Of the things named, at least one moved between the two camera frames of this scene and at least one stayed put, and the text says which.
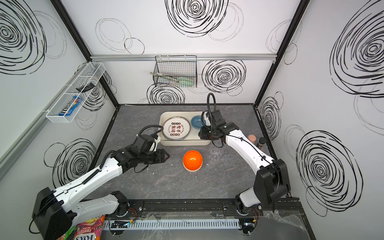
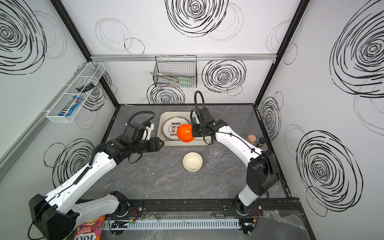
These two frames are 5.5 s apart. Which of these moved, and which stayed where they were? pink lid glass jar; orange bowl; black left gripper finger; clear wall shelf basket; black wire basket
Moved: orange bowl; black left gripper finger
Stayed: clear wall shelf basket; pink lid glass jar; black wire basket
